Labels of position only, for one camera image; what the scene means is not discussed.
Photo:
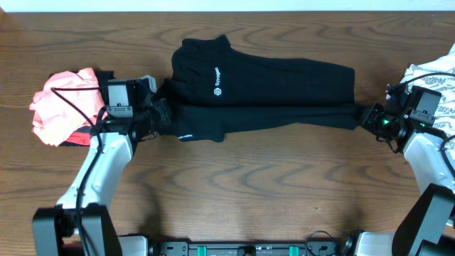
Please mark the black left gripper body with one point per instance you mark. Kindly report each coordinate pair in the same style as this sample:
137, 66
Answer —
162, 116

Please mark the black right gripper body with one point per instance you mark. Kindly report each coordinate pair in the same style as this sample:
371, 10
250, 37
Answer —
368, 116

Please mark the black t-shirt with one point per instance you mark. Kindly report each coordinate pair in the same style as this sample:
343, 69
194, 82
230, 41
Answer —
215, 90

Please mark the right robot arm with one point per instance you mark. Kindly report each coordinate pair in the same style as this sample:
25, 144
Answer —
422, 230

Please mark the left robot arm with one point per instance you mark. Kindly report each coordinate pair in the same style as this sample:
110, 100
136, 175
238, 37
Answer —
80, 223

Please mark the white patterned garment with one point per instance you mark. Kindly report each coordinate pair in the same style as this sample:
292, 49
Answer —
437, 89

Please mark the black red folded garment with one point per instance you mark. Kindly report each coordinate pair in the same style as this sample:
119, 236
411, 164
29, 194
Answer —
105, 80

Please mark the pink crumpled garment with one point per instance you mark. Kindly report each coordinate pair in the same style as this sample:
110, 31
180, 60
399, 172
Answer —
40, 105

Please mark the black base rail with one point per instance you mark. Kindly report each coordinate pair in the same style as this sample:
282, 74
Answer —
318, 243

